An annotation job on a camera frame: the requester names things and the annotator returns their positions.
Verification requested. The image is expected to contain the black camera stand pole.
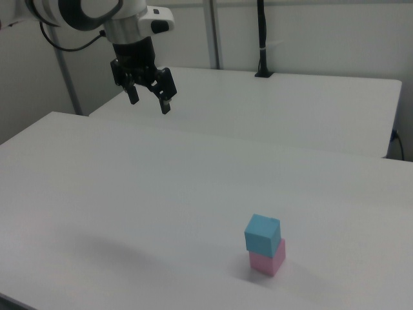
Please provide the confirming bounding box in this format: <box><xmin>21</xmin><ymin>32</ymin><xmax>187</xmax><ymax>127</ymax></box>
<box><xmin>254</xmin><ymin>0</ymin><xmax>275</xmax><ymax>79</ymax></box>

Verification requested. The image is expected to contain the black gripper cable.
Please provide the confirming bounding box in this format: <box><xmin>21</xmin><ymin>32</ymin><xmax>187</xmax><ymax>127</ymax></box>
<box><xmin>38</xmin><ymin>19</ymin><xmax>108</xmax><ymax>53</ymax></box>

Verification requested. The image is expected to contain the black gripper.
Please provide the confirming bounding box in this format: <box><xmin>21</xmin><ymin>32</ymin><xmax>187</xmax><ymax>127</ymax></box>
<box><xmin>110</xmin><ymin>36</ymin><xmax>178</xmax><ymax>116</ymax></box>

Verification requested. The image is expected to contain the blue foam cube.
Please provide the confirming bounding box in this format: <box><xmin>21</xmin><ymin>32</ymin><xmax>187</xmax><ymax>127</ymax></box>
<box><xmin>244</xmin><ymin>213</ymin><xmax>281</xmax><ymax>258</ymax></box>

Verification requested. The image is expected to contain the pink foam cube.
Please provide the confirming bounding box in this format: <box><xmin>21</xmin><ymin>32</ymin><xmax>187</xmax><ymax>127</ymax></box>
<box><xmin>248</xmin><ymin>238</ymin><xmax>287</xmax><ymax>278</ymax></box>

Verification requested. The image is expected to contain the grey metal partition post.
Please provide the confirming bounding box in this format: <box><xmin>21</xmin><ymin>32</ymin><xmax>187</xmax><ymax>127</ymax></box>
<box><xmin>202</xmin><ymin>0</ymin><xmax>224</xmax><ymax>70</ymax></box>

